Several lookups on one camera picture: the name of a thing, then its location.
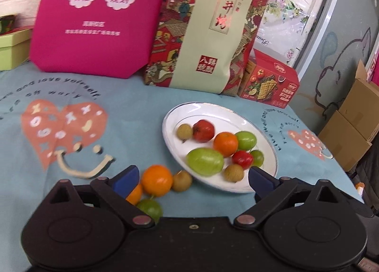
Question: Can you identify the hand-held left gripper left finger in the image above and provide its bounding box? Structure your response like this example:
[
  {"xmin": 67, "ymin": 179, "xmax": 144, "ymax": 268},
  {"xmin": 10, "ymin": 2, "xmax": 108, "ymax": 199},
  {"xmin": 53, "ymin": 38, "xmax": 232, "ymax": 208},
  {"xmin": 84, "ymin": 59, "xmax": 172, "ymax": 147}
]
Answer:
[{"xmin": 44, "ymin": 165, "xmax": 156, "ymax": 229}]

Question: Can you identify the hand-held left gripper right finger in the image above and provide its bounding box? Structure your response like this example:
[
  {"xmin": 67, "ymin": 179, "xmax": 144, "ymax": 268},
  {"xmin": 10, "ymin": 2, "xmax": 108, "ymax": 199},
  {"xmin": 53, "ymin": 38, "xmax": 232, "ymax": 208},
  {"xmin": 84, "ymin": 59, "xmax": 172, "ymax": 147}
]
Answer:
[{"xmin": 233, "ymin": 166, "xmax": 345, "ymax": 229}]

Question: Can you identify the orange tangerine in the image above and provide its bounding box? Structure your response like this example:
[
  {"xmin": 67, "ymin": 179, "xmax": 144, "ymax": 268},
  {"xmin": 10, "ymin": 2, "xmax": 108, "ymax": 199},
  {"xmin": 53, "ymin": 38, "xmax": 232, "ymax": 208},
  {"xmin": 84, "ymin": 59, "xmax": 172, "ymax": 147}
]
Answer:
[
  {"xmin": 213, "ymin": 132, "xmax": 239, "ymax": 157},
  {"xmin": 141, "ymin": 165, "xmax": 174, "ymax": 196},
  {"xmin": 126, "ymin": 183, "xmax": 143, "ymax": 206}
]

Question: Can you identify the dark green round fruit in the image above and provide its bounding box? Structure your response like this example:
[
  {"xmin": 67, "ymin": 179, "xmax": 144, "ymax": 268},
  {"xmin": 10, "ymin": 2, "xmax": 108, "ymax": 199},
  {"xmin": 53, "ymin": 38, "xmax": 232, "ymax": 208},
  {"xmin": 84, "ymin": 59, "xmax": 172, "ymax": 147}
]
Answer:
[{"xmin": 249, "ymin": 149, "xmax": 265, "ymax": 167}]

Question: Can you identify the brown longan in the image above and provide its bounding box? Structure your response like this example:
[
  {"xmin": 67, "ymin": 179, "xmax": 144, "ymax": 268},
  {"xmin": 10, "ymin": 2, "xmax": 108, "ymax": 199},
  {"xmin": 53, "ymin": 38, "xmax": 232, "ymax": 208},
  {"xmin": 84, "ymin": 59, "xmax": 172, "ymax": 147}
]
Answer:
[
  {"xmin": 224, "ymin": 164, "xmax": 245, "ymax": 183},
  {"xmin": 177, "ymin": 124, "xmax": 194, "ymax": 142},
  {"xmin": 172, "ymin": 170, "xmax": 192, "ymax": 192}
]

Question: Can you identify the small red wax apple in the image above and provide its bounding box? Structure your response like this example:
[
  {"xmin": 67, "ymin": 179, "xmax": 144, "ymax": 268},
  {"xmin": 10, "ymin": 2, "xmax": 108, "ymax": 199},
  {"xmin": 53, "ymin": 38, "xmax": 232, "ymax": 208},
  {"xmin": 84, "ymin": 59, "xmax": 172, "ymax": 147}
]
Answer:
[{"xmin": 231, "ymin": 150, "xmax": 254, "ymax": 169}]

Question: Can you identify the small green lime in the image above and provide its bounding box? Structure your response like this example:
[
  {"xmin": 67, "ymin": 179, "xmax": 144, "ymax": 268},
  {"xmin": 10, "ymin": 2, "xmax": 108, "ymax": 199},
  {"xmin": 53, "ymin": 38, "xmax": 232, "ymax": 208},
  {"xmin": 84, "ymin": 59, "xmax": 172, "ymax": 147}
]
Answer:
[{"xmin": 136, "ymin": 198, "xmax": 163, "ymax": 223}]

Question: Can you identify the light green guava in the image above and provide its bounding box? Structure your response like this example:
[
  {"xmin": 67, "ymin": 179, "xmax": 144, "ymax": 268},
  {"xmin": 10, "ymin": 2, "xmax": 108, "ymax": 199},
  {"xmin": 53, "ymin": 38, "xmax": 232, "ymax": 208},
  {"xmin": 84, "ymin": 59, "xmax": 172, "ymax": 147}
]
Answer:
[{"xmin": 235, "ymin": 131, "xmax": 257, "ymax": 151}]

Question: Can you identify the white plate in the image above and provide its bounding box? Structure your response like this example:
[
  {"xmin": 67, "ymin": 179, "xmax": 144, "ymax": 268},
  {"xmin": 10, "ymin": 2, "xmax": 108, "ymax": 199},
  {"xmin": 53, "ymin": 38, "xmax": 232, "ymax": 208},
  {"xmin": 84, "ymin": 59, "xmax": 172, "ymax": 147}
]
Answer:
[{"xmin": 162, "ymin": 101, "xmax": 279, "ymax": 194}]

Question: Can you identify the oblong light green fruit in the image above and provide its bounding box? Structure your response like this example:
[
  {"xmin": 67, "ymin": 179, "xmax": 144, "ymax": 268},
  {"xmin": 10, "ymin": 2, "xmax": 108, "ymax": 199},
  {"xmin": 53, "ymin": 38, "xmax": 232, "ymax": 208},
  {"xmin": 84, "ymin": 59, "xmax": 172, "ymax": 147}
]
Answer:
[{"xmin": 186, "ymin": 148, "xmax": 225, "ymax": 176}]

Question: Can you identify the large red wax apple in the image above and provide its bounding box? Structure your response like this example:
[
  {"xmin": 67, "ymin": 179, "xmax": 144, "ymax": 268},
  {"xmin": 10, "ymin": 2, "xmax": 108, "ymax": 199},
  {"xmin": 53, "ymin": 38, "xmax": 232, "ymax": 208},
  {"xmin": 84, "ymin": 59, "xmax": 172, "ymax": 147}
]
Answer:
[{"xmin": 192, "ymin": 119, "xmax": 215, "ymax": 143}]

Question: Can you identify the blue printed tablecloth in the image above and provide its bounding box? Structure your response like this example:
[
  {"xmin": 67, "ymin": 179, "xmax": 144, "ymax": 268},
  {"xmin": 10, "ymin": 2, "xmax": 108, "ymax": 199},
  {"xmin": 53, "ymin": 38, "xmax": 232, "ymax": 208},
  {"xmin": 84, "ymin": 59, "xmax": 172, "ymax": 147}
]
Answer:
[{"xmin": 0, "ymin": 59, "xmax": 365, "ymax": 219}]

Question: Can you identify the cardboard box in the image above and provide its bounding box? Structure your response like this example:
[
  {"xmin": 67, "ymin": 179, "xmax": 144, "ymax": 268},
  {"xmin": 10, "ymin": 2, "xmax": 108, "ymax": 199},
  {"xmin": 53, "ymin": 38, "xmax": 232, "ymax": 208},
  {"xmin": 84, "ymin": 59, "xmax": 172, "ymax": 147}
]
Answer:
[
  {"xmin": 318, "ymin": 110, "xmax": 372, "ymax": 172},
  {"xmin": 338, "ymin": 60, "xmax": 379, "ymax": 142}
]

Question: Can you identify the red cracker box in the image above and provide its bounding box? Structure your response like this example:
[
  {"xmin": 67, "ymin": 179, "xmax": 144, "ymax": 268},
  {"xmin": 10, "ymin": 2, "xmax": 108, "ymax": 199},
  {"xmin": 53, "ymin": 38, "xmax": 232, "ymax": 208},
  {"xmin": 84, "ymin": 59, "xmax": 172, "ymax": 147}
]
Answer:
[{"xmin": 237, "ymin": 50, "xmax": 300, "ymax": 109}]

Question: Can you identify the pink tote bag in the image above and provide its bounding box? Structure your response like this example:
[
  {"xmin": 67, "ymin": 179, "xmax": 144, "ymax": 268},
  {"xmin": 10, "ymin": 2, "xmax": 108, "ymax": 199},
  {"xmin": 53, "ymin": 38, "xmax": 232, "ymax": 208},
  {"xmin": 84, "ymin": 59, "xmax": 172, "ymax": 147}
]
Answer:
[{"xmin": 30, "ymin": 0, "xmax": 175, "ymax": 80}]

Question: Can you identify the red patterned gift bag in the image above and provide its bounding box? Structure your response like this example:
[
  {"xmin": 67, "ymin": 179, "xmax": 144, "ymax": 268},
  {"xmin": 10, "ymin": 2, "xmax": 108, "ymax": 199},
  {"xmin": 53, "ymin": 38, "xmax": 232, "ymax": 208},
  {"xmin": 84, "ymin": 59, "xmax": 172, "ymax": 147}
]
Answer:
[{"xmin": 144, "ymin": 0, "xmax": 274, "ymax": 97}]

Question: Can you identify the pink box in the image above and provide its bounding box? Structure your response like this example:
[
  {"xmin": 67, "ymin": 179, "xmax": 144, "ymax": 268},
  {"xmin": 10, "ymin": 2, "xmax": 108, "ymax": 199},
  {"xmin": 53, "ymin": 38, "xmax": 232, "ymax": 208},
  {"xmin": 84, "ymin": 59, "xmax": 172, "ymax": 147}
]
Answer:
[{"xmin": 366, "ymin": 58, "xmax": 379, "ymax": 83}]

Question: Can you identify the floral plastic sheet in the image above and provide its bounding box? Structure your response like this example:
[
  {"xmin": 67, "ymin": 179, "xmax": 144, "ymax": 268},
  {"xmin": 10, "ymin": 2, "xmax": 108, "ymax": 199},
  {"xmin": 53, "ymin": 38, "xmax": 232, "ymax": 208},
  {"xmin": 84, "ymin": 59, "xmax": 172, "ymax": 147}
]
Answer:
[{"xmin": 255, "ymin": 0, "xmax": 341, "ymax": 68}]

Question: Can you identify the light green box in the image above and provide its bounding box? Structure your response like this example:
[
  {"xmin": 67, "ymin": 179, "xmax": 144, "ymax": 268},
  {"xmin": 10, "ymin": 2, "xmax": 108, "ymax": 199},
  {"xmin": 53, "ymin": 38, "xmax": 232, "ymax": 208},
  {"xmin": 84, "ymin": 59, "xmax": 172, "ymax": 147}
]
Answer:
[{"xmin": 0, "ymin": 27, "xmax": 33, "ymax": 71}]

